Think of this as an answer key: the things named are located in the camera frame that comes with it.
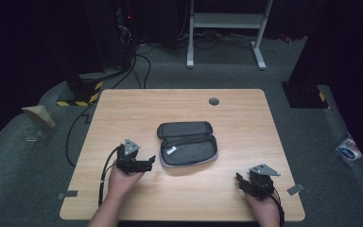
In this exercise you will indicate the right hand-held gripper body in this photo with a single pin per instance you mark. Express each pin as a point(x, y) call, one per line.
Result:
point(261, 181)

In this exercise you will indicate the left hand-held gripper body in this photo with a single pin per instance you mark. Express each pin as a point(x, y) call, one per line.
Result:
point(128, 159)

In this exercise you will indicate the small white eraser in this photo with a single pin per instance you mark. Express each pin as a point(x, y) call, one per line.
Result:
point(171, 150)

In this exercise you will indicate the black zip pencil case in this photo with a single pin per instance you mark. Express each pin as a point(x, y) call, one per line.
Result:
point(187, 145)

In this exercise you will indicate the person's left hand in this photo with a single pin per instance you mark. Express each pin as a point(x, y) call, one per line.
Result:
point(122, 184)

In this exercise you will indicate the person's right hand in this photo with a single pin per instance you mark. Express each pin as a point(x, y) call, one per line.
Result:
point(264, 211)

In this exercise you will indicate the grey tape strip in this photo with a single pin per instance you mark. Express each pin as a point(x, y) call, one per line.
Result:
point(67, 194)
point(295, 189)

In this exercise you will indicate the grey round table grommet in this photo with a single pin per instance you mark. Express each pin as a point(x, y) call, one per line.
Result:
point(214, 101)

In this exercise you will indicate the black yellow striped stand base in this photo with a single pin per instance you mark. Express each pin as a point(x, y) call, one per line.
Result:
point(81, 94)

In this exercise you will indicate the white blue plastic packet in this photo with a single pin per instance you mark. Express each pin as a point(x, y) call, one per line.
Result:
point(348, 149)

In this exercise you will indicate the beige cardboard wedge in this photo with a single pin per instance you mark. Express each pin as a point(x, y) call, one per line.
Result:
point(40, 115)

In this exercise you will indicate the dark equipment rack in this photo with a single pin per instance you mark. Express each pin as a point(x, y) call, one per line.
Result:
point(113, 34)

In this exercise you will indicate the small red object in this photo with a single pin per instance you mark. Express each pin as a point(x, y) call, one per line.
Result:
point(286, 38)

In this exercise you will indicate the white metal stand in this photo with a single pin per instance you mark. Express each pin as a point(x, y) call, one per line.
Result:
point(227, 21)

